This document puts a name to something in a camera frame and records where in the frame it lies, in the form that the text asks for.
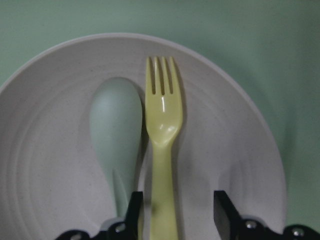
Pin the yellow plastic fork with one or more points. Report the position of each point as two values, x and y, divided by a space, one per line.
163 120

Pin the light green tray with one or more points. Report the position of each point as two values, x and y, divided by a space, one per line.
271 48

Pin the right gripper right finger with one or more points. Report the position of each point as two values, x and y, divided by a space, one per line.
229 223

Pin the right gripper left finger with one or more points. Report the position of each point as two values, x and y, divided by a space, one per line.
134 219

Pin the pale green plastic spoon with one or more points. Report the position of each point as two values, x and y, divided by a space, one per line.
115 123

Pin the white round plate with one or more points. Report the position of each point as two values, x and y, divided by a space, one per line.
50 179

